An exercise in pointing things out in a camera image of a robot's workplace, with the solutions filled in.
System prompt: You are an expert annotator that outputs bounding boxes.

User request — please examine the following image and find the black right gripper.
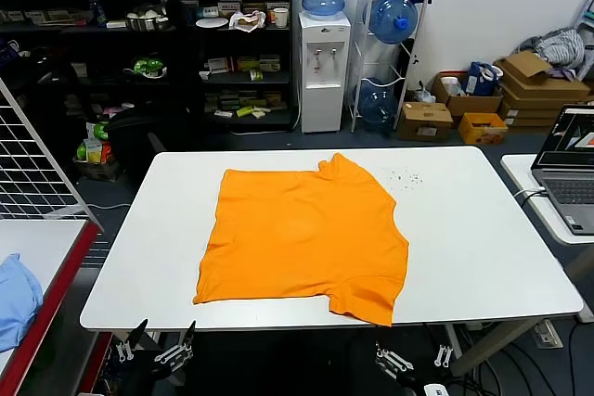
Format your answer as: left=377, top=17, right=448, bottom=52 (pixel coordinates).
left=374, top=341, right=454, bottom=396

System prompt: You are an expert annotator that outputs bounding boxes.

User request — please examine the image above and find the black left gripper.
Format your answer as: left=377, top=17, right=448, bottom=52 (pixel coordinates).
left=114, top=318, right=198, bottom=388

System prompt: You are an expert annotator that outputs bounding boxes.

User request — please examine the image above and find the orange t-shirt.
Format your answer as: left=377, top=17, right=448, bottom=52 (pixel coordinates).
left=192, top=152, right=410, bottom=327

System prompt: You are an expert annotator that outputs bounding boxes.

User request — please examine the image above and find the grey clothes pile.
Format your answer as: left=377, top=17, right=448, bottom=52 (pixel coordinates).
left=517, top=27, right=587, bottom=80

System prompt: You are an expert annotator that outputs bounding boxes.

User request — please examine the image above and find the beige table leg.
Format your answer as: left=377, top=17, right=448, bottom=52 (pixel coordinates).
left=443, top=307, right=545, bottom=377

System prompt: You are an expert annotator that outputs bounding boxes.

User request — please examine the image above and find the red-edged white table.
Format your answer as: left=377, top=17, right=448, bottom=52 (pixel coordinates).
left=0, top=217, right=101, bottom=396

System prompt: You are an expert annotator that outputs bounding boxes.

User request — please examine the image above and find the grey power strip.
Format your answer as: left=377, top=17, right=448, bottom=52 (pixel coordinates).
left=533, top=320, right=563, bottom=349

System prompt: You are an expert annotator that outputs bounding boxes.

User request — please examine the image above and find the light blue cloth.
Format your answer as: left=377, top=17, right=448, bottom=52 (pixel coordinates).
left=0, top=252, right=45, bottom=353

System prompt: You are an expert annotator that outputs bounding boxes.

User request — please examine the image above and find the basket of groceries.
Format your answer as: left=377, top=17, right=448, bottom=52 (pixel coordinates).
left=73, top=121, right=123, bottom=183

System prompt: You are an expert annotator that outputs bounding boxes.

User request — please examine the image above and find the black office chair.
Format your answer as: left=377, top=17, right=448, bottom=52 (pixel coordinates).
left=105, top=106, right=187, bottom=184

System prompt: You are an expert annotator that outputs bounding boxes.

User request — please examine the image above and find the white side table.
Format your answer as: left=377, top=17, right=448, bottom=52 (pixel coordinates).
left=499, top=153, right=594, bottom=286

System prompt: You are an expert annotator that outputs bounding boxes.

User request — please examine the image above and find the grey laptop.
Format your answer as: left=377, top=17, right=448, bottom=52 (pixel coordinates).
left=531, top=103, right=594, bottom=236

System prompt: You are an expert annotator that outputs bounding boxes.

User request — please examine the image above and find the closed brown cardboard box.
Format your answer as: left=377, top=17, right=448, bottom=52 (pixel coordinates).
left=397, top=101, right=454, bottom=142

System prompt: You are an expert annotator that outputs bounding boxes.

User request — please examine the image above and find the orange cardboard box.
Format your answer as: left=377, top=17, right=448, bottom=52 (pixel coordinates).
left=458, top=111, right=510, bottom=146

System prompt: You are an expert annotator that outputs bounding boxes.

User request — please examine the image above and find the open box with white contents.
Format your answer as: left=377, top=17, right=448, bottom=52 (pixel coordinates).
left=432, top=70, right=505, bottom=117

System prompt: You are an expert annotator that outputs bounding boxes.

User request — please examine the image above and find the flat cardboard box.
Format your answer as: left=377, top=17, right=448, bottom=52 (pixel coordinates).
left=499, top=89, right=593, bottom=113
left=503, top=110, right=562, bottom=128

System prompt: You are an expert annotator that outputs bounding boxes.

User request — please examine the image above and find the clear plastic bag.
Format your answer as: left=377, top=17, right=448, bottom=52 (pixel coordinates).
left=412, top=79, right=438, bottom=104

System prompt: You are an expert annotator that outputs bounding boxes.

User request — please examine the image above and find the green toy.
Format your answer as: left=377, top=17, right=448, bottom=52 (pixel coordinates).
left=133, top=56, right=167, bottom=80

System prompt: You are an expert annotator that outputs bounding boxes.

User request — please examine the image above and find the red and white box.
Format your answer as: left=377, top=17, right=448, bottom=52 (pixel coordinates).
left=207, top=56, right=232, bottom=75

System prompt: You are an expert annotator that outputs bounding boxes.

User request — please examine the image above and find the blue paper bag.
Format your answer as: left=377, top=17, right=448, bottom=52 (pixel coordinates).
left=466, top=60, right=502, bottom=96

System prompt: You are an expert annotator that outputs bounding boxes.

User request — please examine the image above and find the white water dispenser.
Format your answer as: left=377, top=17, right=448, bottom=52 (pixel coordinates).
left=297, top=10, right=353, bottom=134

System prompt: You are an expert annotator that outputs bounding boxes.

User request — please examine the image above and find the black shelving unit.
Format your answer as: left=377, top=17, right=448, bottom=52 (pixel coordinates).
left=0, top=0, right=294, bottom=134

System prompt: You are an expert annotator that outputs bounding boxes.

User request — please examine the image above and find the large open cardboard box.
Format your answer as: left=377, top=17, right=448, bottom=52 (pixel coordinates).
left=494, top=50, right=591, bottom=101

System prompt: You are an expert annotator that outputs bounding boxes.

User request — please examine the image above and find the white metal jug rack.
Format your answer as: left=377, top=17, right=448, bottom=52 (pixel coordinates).
left=348, top=0, right=437, bottom=134

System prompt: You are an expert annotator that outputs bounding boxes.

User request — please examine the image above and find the metal bowl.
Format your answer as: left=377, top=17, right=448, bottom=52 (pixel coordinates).
left=124, top=4, right=171, bottom=32

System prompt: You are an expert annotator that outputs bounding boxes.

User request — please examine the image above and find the white plastic bag with food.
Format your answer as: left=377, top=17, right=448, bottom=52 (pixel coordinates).
left=228, top=9, right=268, bottom=34

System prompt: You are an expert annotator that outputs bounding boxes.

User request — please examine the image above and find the blue spray bottle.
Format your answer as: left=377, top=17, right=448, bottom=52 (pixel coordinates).
left=90, top=0, right=108, bottom=28

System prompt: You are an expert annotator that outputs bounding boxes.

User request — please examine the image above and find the white laptop cable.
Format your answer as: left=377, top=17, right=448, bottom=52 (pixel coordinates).
left=512, top=186, right=549, bottom=207

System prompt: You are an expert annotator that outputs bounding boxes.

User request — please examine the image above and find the white wire grid panel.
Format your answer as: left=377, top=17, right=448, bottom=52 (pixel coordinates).
left=0, top=78, right=106, bottom=233

